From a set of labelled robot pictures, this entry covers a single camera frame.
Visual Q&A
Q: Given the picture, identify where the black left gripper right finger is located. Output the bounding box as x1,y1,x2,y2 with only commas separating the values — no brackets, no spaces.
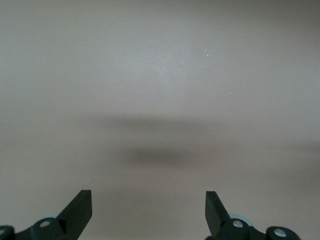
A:
205,191,301,240

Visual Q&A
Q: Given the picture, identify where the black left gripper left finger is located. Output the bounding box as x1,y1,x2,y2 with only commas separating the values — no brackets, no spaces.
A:
0,189,93,240

